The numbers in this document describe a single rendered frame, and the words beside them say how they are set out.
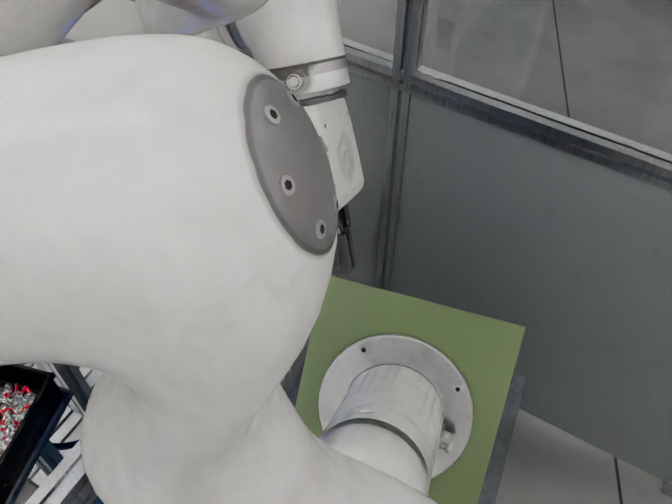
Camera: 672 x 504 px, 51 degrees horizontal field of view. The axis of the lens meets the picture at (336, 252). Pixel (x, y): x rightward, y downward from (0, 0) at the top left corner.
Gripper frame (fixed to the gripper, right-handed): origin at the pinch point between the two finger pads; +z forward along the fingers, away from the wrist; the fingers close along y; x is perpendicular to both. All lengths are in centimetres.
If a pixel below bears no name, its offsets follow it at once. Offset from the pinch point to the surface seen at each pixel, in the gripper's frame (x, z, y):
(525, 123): -14, 0, 63
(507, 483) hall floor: 1, 97, 93
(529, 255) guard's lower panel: -11, 30, 78
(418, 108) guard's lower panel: 5, -4, 69
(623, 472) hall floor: -27, 101, 105
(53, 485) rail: 47, 31, 0
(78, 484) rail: 44, 31, 2
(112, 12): 65, -33, 68
